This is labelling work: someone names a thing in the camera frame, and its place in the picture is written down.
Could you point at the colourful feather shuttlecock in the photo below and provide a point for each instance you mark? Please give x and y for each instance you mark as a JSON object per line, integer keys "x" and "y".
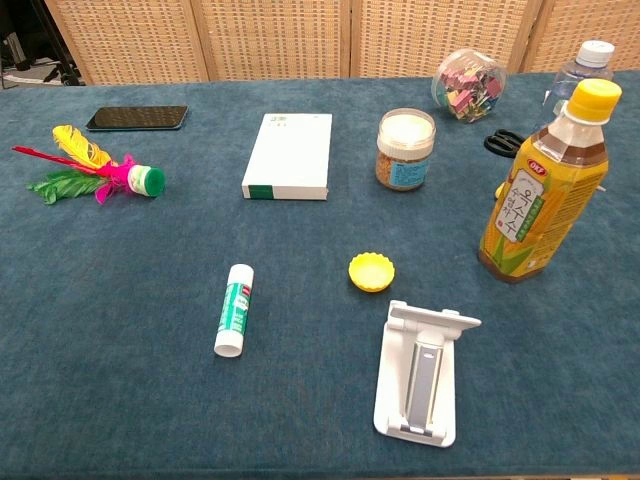
{"x": 145, "y": 180}

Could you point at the yellow bottle cap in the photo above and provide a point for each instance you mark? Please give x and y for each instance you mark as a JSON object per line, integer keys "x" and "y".
{"x": 371, "y": 272}

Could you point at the white green glue stick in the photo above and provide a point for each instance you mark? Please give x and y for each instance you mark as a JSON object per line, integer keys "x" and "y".
{"x": 235, "y": 310}

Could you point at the wicker folding screen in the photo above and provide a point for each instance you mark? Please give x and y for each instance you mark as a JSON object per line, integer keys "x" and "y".
{"x": 280, "y": 35}

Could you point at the black tripod stand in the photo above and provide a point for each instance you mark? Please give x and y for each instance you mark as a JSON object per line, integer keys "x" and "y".
{"x": 62, "y": 50}

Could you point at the white plastic bracket holder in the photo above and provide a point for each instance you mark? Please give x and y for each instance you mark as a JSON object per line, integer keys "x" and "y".
{"x": 395, "y": 380}

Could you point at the clear water bottle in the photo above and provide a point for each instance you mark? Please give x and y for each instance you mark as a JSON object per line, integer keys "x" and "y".
{"x": 592, "y": 60}

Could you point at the clear jar of binder clips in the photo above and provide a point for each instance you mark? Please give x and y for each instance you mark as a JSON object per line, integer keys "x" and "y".
{"x": 470, "y": 87}

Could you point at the yellow corn tea bottle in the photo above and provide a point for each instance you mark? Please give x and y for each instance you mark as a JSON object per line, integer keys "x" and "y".
{"x": 540, "y": 200}

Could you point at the white-lidded plastic jar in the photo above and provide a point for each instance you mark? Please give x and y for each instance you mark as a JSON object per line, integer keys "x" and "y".
{"x": 404, "y": 155}

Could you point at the black smartphone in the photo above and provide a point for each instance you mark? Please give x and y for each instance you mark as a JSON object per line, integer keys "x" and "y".
{"x": 137, "y": 118}

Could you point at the white rectangular box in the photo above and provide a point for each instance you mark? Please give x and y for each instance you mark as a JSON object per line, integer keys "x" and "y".
{"x": 292, "y": 155}

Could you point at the blue tablecloth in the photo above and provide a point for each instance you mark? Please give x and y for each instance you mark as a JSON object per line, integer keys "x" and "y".
{"x": 125, "y": 300}

